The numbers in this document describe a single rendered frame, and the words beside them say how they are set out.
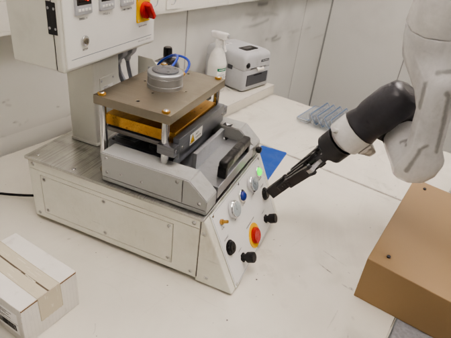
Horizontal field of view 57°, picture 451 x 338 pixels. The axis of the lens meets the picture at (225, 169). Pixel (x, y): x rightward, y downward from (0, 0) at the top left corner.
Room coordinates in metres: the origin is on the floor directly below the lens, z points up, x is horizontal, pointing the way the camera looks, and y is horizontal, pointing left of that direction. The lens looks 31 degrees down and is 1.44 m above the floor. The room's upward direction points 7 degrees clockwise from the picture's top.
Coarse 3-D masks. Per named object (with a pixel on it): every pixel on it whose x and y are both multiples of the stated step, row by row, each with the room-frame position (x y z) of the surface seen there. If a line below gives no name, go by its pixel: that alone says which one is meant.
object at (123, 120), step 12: (204, 108) 0.90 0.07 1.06; (108, 120) 0.81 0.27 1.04; (120, 120) 0.80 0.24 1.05; (132, 120) 0.79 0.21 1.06; (144, 120) 0.80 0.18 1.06; (180, 120) 0.82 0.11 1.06; (192, 120) 0.83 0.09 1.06; (120, 132) 0.80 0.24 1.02; (132, 132) 0.79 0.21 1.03; (144, 132) 0.78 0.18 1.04; (156, 132) 0.77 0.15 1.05; (180, 132) 0.78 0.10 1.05; (156, 144) 0.77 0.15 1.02
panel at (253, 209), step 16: (256, 160) 0.94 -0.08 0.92; (240, 176) 0.84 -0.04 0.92; (256, 176) 0.91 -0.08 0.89; (240, 192) 0.80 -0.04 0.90; (256, 192) 0.88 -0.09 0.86; (224, 208) 0.73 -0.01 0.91; (256, 208) 0.85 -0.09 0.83; (272, 208) 0.93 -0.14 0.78; (224, 224) 0.71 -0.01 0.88; (240, 224) 0.76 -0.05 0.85; (256, 224) 0.82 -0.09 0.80; (224, 240) 0.68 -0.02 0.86; (240, 240) 0.73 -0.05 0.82; (224, 256) 0.66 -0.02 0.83; (240, 256) 0.71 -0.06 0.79; (240, 272) 0.69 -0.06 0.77
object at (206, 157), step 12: (216, 132) 0.89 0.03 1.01; (108, 144) 0.83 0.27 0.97; (204, 144) 0.82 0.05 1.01; (216, 144) 0.87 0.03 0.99; (228, 144) 0.91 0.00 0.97; (192, 156) 0.83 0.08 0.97; (204, 156) 0.81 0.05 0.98; (216, 156) 0.84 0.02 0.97; (240, 156) 0.86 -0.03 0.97; (204, 168) 0.78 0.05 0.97; (216, 168) 0.79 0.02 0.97; (240, 168) 0.84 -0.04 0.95; (216, 180) 0.74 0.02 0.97; (228, 180) 0.77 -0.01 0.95
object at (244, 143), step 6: (246, 138) 0.87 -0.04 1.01; (240, 144) 0.84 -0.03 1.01; (246, 144) 0.86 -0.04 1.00; (234, 150) 0.81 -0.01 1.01; (240, 150) 0.82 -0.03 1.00; (246, 150) 0.88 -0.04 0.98; (228, 156) 0.78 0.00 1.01; (234, 156) 0.79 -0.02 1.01; (222, 162) 0.75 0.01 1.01; (228, 162) 0.76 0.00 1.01; (222, 168) 0.75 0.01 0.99; (228, 168) 0.76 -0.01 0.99; (222, 174) 0.75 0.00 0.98
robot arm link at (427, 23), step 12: (420, 0) 0.76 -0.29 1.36; (432, 0) 0.74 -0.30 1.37; (444, 0) 0.73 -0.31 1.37; (420, 12) 0.75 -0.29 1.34; (432, 12) 0.74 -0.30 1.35; (444, 12) 0.72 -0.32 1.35; (408, 24) 0.79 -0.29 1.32; (420, 24) 0.75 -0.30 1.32; (432, 24) 0.74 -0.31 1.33; (444, 24) 0.73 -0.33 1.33; (432, 36) 0.74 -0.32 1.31; (444, 36) 0.73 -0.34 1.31
